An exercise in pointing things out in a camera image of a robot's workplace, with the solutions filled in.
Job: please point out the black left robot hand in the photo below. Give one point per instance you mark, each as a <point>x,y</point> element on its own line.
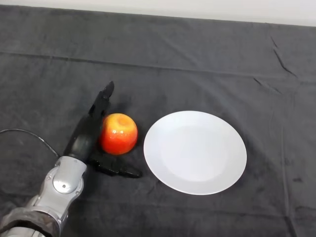
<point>82,140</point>

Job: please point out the red and yellow apple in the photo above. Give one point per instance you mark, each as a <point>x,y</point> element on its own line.
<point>119,137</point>

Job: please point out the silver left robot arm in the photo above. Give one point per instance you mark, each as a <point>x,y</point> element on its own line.
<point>59,187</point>

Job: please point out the white round plate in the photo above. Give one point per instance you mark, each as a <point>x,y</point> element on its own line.
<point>195,153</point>

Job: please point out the black cloth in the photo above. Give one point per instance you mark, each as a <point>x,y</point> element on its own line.
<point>197,61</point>

